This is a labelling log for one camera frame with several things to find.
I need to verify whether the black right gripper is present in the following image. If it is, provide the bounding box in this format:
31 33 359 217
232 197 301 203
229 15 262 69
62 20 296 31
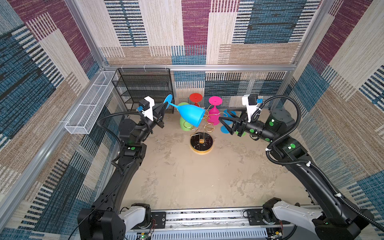
218 107 277 144

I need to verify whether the blue wine glass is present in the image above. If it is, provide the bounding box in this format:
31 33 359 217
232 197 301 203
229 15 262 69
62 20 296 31
221 110 237 134
164 94 206 127

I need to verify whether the green wine glass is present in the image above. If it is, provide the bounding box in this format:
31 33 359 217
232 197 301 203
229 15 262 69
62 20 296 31
180 117 194 132
236 132 247 137

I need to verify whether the blue front wine glass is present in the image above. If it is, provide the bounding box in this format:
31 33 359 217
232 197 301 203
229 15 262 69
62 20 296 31
164 94 206 127

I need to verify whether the green front wine glass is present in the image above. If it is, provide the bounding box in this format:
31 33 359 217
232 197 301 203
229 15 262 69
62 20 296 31
236 132 247 137

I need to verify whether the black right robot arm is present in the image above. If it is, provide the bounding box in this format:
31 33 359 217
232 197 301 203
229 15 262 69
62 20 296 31
219 109 382 240

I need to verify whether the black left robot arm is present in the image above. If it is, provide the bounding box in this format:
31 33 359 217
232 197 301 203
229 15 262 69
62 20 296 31
78 103 168 240

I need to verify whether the magenta wine glass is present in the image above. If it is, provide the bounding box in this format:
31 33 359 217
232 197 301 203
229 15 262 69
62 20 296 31
208 96 223 126

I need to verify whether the black mesh shelf rack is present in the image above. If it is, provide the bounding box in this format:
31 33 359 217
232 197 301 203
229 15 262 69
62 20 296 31
112 68 174 110

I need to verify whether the red wine glass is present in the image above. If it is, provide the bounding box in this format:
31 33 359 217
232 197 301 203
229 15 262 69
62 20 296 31
189 93 203 107

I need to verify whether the gold wine glass rack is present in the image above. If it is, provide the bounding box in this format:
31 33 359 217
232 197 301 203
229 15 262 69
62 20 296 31
191 108 215 155

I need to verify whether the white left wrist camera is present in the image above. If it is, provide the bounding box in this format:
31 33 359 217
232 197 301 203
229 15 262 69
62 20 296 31
137 96 155 121

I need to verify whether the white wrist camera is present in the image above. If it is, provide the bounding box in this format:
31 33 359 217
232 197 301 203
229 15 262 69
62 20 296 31
137 96 155 121
242 94 263 123

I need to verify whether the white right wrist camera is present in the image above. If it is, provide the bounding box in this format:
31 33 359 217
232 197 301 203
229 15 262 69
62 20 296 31
242 94 263 123

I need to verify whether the black left corrugated cable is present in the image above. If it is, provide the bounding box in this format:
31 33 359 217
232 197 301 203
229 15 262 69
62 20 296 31
96 111 154 178

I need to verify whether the white wire basket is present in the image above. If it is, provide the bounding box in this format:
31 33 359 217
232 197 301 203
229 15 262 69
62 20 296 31
65 71 115 135

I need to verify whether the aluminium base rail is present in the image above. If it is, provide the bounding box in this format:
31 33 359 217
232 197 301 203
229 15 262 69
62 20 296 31
119 206 334 240

